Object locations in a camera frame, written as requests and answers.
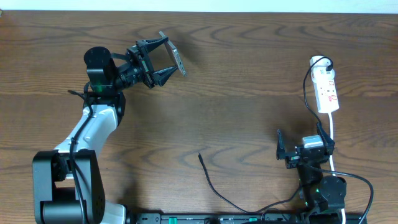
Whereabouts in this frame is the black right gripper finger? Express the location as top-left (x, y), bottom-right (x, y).
top-left (317, 123), bottom-right (335, 156)
top-left (276, 129), bottom-right (286, 160)

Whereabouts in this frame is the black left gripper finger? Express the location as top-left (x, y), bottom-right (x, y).
top-left (136, 36), bottom-right (169, 53)
top-left (152, 66), bottom-right (178, 86)

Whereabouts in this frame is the grey Galaxy smartphone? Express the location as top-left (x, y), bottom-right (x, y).
top-left (164, 40), bottom-right (187, 77)

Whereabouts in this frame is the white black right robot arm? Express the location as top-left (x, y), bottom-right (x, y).
top-left (276, 124), bottom-right (346, 215)

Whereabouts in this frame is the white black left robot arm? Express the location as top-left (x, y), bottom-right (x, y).
top-left (32, 34), bottom-right (186, 223)

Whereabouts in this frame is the white power strip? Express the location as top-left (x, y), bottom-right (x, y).
top-left (310, 55), bottom-right (340, 114)

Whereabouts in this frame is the white power strip cord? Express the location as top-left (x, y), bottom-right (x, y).
top-left (328, 112), bottom-right (347, 224)

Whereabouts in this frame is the black USB charger cable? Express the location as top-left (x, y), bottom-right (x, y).
top-left (198, 55), bottom-right (334, 215)

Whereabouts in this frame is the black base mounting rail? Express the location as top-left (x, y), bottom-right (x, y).
top-left (126, 212), bottom-right (368, 224)

